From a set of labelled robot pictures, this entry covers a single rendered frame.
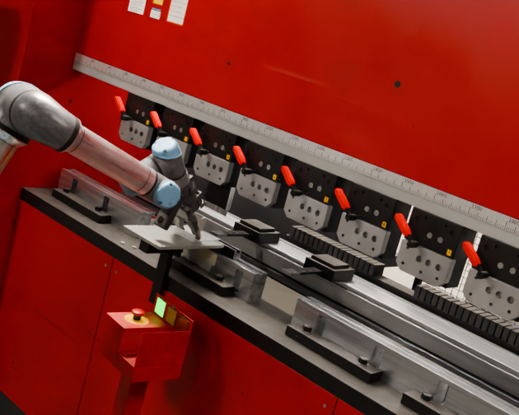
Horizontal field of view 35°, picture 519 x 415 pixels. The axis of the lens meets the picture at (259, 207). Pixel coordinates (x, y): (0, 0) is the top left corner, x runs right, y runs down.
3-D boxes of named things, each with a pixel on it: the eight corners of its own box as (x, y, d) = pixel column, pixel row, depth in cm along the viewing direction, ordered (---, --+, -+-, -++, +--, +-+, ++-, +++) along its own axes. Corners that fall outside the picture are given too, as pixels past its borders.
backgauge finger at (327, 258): (271, 269, 251) (275, 254, 250) (324, 266, 271) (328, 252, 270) (300, 285, 244) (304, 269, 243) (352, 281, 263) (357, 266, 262)
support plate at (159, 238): (122, 228, 250) (122, 225, 250) (186, 228, 270) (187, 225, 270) (159, 249, 239) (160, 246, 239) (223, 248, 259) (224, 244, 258)
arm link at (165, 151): (142, 146, 234) (167, 131, 237) (153, 174, 242) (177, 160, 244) (157, 158, 229) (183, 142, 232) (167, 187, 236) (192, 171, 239)
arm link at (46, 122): (43, 91, 191) (192, 184, 222) (26, 81, 199) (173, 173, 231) (16, 134, 191) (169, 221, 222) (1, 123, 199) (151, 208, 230)
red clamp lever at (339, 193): (336, 186, 221) (351, 218, 218) (345, 187, 225) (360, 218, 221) (331, 190, 222) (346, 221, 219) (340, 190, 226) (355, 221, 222)
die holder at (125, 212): (56, 192, 317) (61, 168, 315) (69, 192, 321) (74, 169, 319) (136, 238, 285) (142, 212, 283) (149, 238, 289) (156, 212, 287)
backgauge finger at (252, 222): (200, 231, 272) (203, 217, 271) (254, 231, 291) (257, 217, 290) (225, 244, 264) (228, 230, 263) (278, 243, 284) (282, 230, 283)
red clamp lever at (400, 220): (396, 212, 209) (413, 245, 205) (405, 212, 212) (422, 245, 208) (391, 215, 210) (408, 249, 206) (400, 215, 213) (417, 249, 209)
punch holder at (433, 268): (393, 267, 214) (412, 206, 210) (410, 265, 220) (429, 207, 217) (441, 290, 204) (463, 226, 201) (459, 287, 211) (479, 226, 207)
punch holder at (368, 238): (334, 239, 227) (351, 181, 223) (353, 239, 233) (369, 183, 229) (377, 259, 217) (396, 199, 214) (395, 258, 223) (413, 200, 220)
